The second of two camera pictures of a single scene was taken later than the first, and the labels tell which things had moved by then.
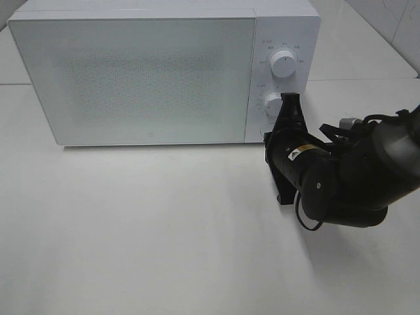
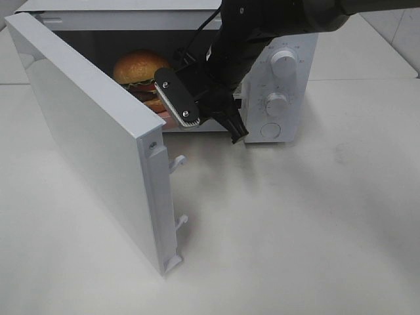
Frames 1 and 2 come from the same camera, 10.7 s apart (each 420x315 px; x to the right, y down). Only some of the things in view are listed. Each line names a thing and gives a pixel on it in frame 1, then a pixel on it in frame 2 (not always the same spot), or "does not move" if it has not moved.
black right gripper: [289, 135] → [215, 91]
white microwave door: [140, 81] → [119, 140]
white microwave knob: [283, 63] does not move
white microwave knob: [273, 104] does not move
